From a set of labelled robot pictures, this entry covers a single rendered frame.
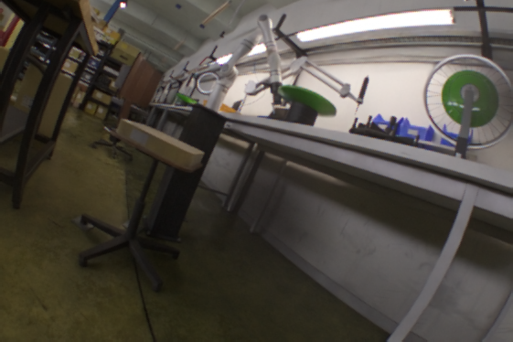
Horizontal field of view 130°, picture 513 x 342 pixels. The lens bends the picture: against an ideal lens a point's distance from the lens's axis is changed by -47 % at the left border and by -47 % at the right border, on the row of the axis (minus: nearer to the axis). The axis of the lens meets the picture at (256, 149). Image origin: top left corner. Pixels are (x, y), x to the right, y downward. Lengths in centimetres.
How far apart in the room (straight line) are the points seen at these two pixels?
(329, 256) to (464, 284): 104
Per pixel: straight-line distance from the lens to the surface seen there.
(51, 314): 87
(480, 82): 125
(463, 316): 168
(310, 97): 100
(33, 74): 219
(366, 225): 175
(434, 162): 69
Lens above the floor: 70
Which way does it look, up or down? 2 degrees up
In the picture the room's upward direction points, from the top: 24 degrees clockwise
